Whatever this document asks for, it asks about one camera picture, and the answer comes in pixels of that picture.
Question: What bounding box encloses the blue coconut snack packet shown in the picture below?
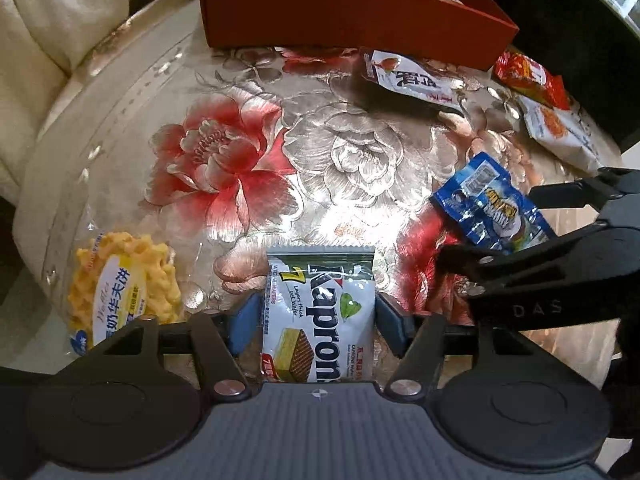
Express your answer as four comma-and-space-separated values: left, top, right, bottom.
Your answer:
432, 152, 555, 254

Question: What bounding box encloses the Kaprons wafer packet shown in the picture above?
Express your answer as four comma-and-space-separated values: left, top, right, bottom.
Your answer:
260, 246, 376, 384

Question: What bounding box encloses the white packet orange disc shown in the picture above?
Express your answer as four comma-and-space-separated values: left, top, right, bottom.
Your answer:
516, 96, 605, 174

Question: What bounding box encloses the yellow waffle biscuit pack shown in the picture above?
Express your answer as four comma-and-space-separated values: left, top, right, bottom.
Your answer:
67, 232, 184, 356

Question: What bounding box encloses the red orange snack packet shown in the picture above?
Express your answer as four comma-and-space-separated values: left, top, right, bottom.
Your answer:
494, 50, 570, 110

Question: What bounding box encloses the floral satin cover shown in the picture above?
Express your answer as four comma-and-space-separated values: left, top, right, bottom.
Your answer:
12, 0, 624, 391

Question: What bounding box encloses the white red snack packet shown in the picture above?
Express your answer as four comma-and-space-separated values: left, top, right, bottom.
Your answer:
361, 50, 463, 115

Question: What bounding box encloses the red cardboard tray box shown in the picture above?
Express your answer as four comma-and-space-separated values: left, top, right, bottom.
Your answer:
200, 0, 518, 70

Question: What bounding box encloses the cream white blanket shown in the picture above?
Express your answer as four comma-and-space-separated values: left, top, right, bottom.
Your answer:
1, 0, 129, 205

